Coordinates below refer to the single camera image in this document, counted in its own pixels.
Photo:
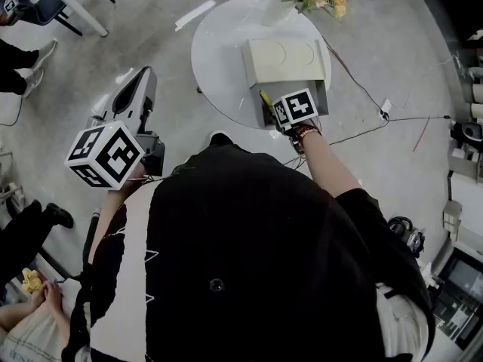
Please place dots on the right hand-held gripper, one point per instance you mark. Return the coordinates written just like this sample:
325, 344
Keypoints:
298, 106

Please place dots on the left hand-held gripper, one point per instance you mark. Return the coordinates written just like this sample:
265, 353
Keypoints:
109, 153

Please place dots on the grey drawer box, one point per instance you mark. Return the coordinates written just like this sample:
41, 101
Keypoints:
279, 62

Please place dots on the person's right forearm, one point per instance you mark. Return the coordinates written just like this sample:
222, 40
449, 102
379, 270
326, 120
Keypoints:
328, 164

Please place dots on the person's left forearm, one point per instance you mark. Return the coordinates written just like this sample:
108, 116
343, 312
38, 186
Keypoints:
109, 213

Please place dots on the person's black white shoe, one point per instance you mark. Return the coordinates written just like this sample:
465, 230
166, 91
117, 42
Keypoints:
220, 140

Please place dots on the white power strip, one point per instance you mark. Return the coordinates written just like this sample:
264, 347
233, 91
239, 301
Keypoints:
386, 108

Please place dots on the round white side table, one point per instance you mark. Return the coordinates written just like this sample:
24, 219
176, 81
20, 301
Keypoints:
219, 62

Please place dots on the white vase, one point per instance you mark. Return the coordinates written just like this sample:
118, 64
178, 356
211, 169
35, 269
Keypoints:
277, 11

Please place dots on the white desk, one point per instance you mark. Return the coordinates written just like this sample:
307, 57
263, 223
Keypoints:
75, 2

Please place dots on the blue chair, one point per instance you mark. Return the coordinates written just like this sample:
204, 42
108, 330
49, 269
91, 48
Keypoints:
49, 8

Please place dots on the person's black white top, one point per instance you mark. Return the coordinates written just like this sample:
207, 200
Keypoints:
245, 258

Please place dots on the black yellow vacuum cleaner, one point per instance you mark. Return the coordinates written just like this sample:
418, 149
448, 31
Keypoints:
409, 236

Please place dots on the black appliance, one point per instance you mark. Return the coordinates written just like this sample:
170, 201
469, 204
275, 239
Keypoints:
469, 131

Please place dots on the yellow food piece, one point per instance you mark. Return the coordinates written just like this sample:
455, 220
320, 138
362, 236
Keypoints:
31, 280

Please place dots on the person's light trousers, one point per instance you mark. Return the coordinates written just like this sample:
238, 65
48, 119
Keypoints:
403, 323

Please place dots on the black monitor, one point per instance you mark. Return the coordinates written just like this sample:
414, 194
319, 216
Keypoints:
462, 296

